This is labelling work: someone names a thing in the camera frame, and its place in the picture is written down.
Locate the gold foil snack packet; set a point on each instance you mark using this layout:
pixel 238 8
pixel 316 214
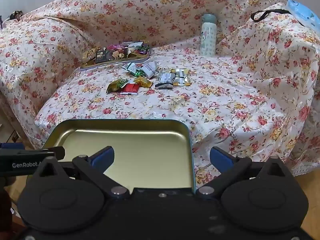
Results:
pixel 144 82

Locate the white and black snack packet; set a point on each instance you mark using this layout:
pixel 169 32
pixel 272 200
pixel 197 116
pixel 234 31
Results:
pixel 163 78

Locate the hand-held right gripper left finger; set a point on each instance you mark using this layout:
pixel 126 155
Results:
pixel 105 156

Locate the gold tin tray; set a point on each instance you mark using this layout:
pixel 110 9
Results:
pixel 140 59

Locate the red and white snack packet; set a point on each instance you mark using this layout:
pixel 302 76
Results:
pixel 130 89

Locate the gold packet with green print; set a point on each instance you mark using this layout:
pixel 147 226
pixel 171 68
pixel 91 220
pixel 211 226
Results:
pixel 115 86

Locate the light blue wipes packet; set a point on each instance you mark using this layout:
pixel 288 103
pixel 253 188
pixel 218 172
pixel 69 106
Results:
pixel 302 12

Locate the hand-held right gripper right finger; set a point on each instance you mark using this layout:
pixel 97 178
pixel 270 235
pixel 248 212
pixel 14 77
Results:
pixel 218 157

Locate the white cartoon print bottle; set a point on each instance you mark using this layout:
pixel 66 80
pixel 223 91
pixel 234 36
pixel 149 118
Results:
pixel 207 37

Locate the gold tin lid blue rim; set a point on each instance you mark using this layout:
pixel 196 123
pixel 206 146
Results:
pixel 137 145

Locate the dark biscuit packet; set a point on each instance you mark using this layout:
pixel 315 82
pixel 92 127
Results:
pixel 105 56

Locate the dark brown object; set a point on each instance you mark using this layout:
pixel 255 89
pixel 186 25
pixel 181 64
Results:
pixel 16 15

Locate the white packet with red print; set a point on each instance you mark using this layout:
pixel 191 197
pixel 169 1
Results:
pixel 150 69

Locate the pile of assorted wrapped snacks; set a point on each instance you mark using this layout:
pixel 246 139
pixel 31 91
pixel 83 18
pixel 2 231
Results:
pixel 132 48

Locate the gold and silver snack packet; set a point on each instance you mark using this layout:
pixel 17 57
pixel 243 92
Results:
pixel 180 78

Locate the green foil candy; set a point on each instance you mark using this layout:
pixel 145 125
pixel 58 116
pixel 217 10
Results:
pixel 137 73

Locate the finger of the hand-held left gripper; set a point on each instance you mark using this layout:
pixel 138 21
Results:
pixel 60 152
pixel 11 145

